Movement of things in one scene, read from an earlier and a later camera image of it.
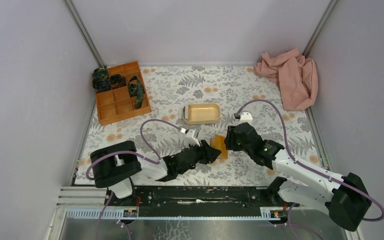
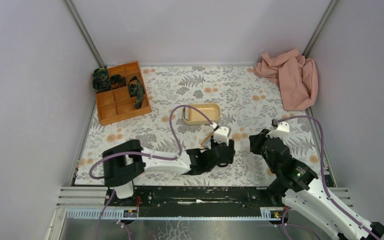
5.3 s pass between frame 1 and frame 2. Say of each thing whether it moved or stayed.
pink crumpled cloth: stayed
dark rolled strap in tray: stayed
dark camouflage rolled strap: stayed
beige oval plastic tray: stayed
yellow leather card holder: moved
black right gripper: moved
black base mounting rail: stayed
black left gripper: moved
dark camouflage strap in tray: stayed
